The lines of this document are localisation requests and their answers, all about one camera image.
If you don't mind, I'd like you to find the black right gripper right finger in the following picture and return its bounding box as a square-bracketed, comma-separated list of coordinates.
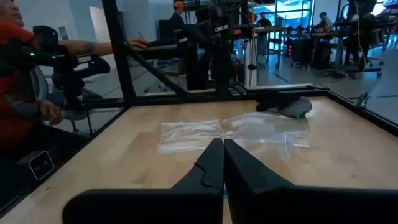
[224, 139, 398, 224]

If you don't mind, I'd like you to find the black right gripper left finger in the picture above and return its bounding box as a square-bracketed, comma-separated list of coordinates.
[62, 138, 225, 224]

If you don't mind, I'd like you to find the black square camera box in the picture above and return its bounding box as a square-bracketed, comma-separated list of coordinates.
[15, 146, 62, 187]

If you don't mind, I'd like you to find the black glove-like object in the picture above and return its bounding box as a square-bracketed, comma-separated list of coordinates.
[255, 96, 313, 120]

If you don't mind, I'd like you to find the black aluminium table frame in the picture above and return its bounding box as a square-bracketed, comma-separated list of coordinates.
[0, 0, 398, 218]

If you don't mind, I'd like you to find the person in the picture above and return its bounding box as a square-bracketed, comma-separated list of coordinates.
[257, 11, 273, 47]
[170, 1, 187, 75]
[0, 0, 150, 150]
[315, 11, 333, 32]

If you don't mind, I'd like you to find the black equipment stand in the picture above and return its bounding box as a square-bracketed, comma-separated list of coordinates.
[341, 0, 384, 76]

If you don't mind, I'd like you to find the wooden workbench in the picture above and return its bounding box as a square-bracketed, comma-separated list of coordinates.
[253, 26, 343, 69]

